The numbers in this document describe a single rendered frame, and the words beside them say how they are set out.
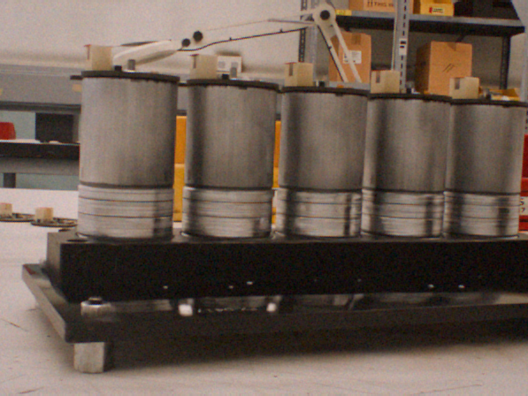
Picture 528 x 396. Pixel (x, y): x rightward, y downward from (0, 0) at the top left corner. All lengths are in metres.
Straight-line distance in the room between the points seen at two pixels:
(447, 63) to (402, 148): 4.15
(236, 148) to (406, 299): 0.06
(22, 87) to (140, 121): 2.31
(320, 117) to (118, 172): 0.06
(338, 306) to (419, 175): 0.06
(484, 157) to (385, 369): 0.09
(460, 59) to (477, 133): 4.15
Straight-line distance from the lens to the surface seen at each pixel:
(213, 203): 0.21
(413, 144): 0.24
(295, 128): 0.22
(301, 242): 0.22
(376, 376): 0.17
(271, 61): 4.62
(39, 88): 2.50
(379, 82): 0.24
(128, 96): 0.20
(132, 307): 0.18
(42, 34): 4.69
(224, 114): 0.21
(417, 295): 0.20
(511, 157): 0.26
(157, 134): 0.20
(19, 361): 0.18
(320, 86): 0.22
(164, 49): 2.81
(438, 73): 4.37
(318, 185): 0.22
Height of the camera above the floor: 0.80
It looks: 4 degrees down
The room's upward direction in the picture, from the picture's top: 3 degrees clockwise
